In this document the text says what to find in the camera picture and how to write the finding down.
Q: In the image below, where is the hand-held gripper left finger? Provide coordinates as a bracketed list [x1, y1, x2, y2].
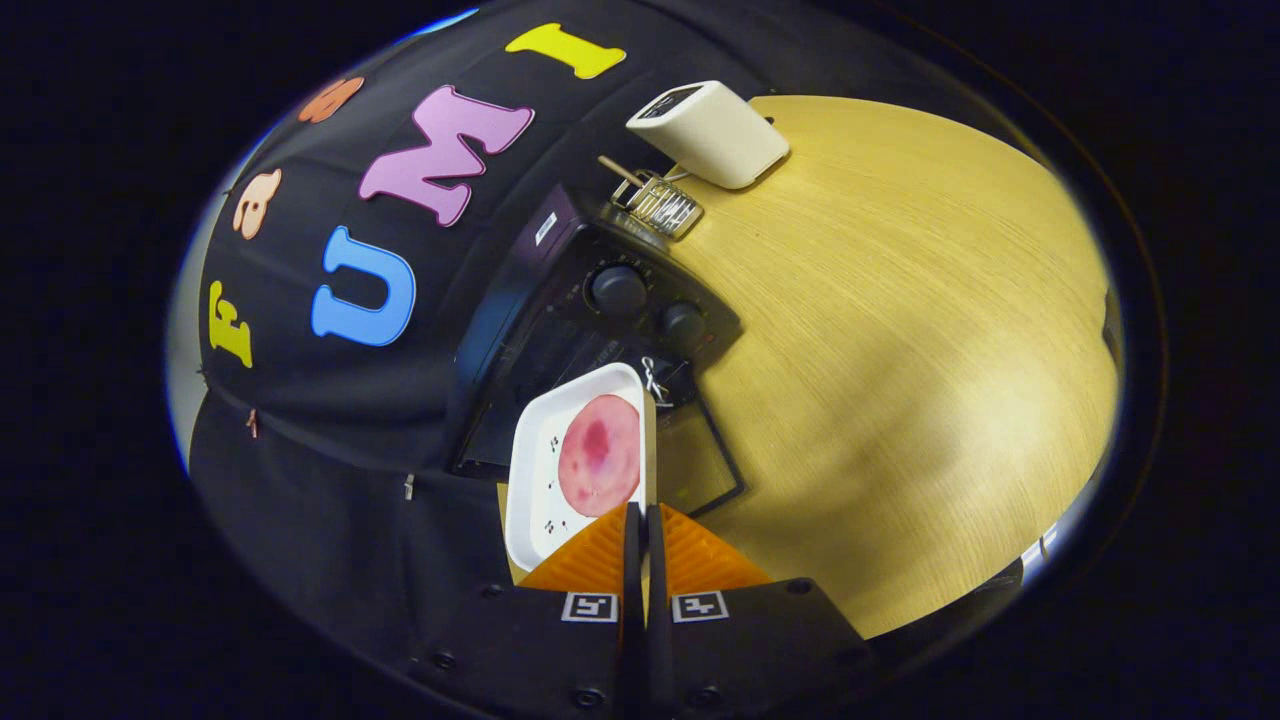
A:
[410, 503, 646, 720]

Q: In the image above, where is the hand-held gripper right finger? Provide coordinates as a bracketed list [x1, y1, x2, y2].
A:
[645, 503, 876, 720]

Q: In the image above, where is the white square plate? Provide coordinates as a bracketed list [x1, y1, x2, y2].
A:
[504, 362, 659, 573]

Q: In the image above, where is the pink ham slice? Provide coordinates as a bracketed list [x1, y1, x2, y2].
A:
[557, 394, 642, 518]

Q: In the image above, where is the black toaster oven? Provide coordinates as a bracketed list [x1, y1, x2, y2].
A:
[445, 183, 746, 518]

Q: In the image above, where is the white pop-up toaster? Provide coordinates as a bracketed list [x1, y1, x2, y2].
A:
[626, 80, 791, 191]

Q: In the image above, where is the wooden stick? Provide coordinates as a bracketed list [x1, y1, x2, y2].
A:
[598, 155, 651, 191]

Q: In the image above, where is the small wire basket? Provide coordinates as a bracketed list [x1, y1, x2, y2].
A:
[610, 172, 705, 242]

